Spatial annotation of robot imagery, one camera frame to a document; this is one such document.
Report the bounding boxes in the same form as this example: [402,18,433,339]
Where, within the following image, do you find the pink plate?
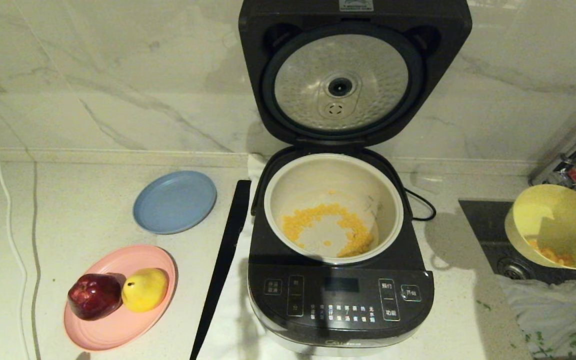
[63,244,178,352]

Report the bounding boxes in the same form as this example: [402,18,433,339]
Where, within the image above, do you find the yellow pear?
[121,268,170,313]

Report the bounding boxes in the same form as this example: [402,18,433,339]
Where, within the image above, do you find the long black flat strip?
[189,180,253,360]

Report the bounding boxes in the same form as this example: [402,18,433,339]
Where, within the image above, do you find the blue plate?
[133,170,218,235]

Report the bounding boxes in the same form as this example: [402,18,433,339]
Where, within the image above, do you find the white inner pot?
[264,153,405,265]

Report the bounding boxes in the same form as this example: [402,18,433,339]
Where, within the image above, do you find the white green patterned cloth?
[498,274,576,360]

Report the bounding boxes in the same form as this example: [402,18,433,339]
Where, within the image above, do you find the black rice cooker lid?
[238,0,473,147]

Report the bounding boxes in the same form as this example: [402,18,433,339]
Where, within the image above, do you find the black rice cooker base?
[246,146,435,357]

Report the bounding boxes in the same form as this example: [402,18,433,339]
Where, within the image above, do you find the black power cord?
[403,186,438,222]

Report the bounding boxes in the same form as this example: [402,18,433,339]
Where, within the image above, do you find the chrome faucet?
[528,114,576,191]

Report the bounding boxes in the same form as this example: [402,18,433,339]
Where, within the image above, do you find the white cable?
[0,87,32,360]

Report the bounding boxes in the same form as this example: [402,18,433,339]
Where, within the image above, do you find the yellow bowl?
[504,184,576,271]

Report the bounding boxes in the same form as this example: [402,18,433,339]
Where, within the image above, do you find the yellow corn kernels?
[280,190,575,267]

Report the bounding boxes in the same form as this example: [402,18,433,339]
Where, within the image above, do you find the red apple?
[67,273,123,321]

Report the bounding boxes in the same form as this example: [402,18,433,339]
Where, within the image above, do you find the clear plastic cup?
[410,170,444,195]

